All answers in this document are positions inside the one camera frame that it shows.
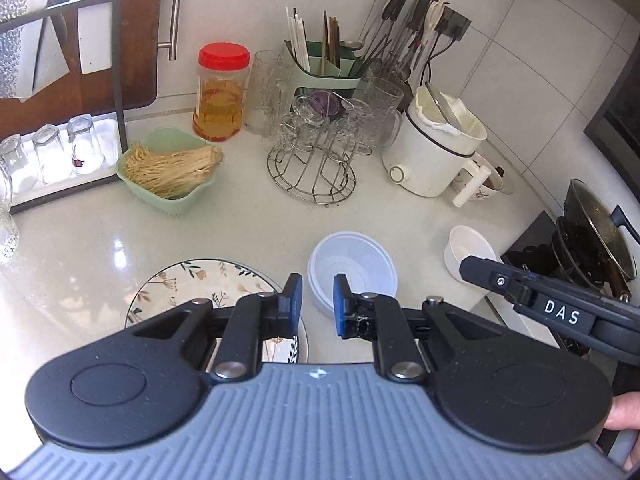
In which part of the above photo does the dried noodles bundle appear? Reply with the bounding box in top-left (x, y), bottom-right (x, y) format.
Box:
top-left (124, 142), bottom-right (224, 200)

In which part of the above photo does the black oven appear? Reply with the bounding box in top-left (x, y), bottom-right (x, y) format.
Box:
top-left (584, 54), bottom-right (640, 173)

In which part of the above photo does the brown wooden cutting board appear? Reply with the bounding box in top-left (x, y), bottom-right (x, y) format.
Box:
top-left (0, 0), bottom-right (169, 117)

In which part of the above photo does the black wok with lid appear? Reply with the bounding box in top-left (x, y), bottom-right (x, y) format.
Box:
top-left (565, 178), bottom-right (637, 281)

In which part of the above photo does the red-lidded plastic jar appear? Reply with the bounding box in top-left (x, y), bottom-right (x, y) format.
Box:
top-left (192, 42), bottom-right (251, 142)

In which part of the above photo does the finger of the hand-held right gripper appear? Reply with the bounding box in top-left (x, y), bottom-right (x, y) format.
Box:
top-left (459, 255), bottom-right (531, 306)

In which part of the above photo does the ribbed glass mug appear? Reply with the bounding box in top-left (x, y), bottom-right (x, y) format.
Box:
top-left (357, 76), bottom-right (404, 150)

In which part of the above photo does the white cutting board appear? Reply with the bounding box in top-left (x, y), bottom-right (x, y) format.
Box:
top-left (77, 2), bottom-right (114, 75)

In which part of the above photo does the bundle of white chopsticks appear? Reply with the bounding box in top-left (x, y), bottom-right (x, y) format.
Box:
top-left (285, 7), bottom-right (312, 74)

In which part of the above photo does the green plastic basket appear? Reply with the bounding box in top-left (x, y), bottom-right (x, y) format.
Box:
top-left (116, 127), bottom-right (225, 219)

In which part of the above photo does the black gas stove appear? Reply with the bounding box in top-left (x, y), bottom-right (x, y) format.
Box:
top-left (500, 209), bottom-right (640, 356)

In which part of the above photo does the black wall socket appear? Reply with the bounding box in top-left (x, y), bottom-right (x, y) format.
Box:
top-left (439, 4), bottom-right (472, 42)

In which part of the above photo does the dark-rimmed floral plate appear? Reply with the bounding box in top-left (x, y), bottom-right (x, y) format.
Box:
top-left (125, 259), bottom-right (307, 364)

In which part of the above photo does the metal cabinet handle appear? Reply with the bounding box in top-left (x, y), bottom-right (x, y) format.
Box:
top-left (157, 0), bottom-right (185, 61)

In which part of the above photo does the tall glass mug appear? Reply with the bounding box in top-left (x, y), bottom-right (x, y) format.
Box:
top-left (243, 50), bottom-right (294, 136)

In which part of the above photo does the textured silver sheet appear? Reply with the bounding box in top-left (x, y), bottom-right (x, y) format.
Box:
top-left (0, 0), bottom-right (71, 104)

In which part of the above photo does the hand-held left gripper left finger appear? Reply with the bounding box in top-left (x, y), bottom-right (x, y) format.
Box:
top-left (127, 272), bottom-right (305, 379)

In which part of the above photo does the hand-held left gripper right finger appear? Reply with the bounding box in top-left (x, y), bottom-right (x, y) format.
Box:
top-left (333, 273), bottom-right (506, 380)

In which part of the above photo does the white drip tray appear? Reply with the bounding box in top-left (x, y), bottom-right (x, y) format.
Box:
top-left (9, 110), bottom-right (126, 210)

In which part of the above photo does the small glass cup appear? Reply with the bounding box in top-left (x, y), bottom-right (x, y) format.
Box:
top-left (327, 112), bottom-right (372, 157)
top-left (294, 94), bottom-right (327, 127)
top-left (276, 111), bottom-right (312, 150)

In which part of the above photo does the small white bowl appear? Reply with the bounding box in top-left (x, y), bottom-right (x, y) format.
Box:
top-left (443, 225), bottom-right (499, 282)

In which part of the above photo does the person's right hand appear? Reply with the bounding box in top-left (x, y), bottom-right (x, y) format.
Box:
top-left (602, 392), bottom-right (640, 432)

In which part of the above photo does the black dish rack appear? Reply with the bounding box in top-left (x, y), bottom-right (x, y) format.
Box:
top-left (0, 0), bottom-right (132, 216)

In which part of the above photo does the row of hanging kitchen utensils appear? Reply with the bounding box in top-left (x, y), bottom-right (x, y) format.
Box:
top-left (360, 0), bottom-right (447, 82)

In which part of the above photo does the purple cup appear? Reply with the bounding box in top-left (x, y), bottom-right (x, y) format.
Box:
top-left (305, 88), bottom-right (347, 119)

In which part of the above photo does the white electric cooker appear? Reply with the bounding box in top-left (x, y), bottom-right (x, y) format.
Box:
top-left (382, 85), bottom-right (489, 199)

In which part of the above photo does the bundle of brown chopsticks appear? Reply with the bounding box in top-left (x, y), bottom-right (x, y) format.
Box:
top-left (322, 12), bottom-right (344, 69)

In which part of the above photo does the translucent plastic bowl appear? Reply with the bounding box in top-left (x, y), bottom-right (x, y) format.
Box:
top-left (307, 231), bottom-right (399, 306)
top-left (307, 260), bottom-right (400, 319)

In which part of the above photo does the clear drinking glass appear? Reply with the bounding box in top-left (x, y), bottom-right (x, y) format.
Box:
top-left (0, 160), bottom-right (21, 262)
top-left (0, 133), bottom-right (40, 196)
top-left (32, 124), bottom-right (74, 185)
top-left (66, 114), bottom-right (105, 176)

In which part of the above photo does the floral ceramic cup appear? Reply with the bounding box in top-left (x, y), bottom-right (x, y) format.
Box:
top-left (452, 152), bottom-right (516, 207)

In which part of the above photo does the wire cup rack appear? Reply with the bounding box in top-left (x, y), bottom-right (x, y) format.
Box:
top-left (266, 95), bottom-right (374, 205)

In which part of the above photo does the black power cable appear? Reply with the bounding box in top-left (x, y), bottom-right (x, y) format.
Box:
top-left (422, 35), bottom-right (451, 92)

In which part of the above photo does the green white cutlery holder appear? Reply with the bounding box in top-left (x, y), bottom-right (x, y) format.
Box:
top-left (284, 40), bottom-right (364, 112)

